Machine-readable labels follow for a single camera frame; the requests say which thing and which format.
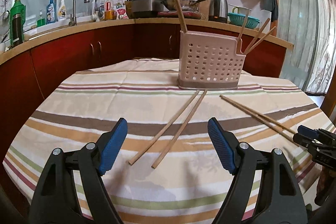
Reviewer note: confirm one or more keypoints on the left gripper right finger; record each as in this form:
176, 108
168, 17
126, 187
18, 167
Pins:
279, 199

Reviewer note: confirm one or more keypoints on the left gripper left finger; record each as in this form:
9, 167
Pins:
55, 198

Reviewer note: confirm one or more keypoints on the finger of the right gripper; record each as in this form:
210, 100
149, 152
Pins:
307, 132
302, 140

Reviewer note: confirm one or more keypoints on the wooden chopstick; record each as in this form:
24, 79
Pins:
162, 131
178, 133
257, 120
253, 45
256, 115
257, 36
243, 25
181, 16

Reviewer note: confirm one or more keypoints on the red kitchen cabinets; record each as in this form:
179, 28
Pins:
32, 71

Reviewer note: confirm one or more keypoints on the wooden chopstick in holder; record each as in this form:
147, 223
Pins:
253, 45
243, 25
181, 16
257, 36

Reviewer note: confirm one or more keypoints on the sheer window curtain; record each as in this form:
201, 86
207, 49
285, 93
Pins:
310, 26

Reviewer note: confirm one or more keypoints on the striped tablecloth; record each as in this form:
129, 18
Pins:
190, 183

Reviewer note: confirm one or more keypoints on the pink perforated utensil holder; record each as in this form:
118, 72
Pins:
209, 61

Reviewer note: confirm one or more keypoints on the teal plastic colander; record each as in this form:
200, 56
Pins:
239, 19

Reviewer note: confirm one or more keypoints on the stainless electric kettle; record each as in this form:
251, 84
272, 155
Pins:
218, 11

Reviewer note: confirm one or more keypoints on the wooden cutting board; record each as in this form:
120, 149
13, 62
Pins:
204, 9

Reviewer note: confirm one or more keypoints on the green soap dispenser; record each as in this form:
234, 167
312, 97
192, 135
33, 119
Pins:
41, 21

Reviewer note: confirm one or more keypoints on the white spray cleaner bottle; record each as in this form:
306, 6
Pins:
62, 11

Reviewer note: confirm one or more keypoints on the blue detergent bottle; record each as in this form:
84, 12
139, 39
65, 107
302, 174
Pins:
50, 12

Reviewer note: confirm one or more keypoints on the green thermos flask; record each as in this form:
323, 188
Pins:
17, 20

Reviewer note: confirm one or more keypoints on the cooking oil bottle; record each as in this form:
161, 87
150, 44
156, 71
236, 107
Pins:
109, 11

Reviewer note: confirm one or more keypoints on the pink packaged bottle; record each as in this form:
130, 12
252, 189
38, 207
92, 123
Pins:
120, 9

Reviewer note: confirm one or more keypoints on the knife block with knives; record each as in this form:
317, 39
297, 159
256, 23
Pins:
128, 9

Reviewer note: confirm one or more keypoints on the steel wok with handle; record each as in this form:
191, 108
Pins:
186, 5

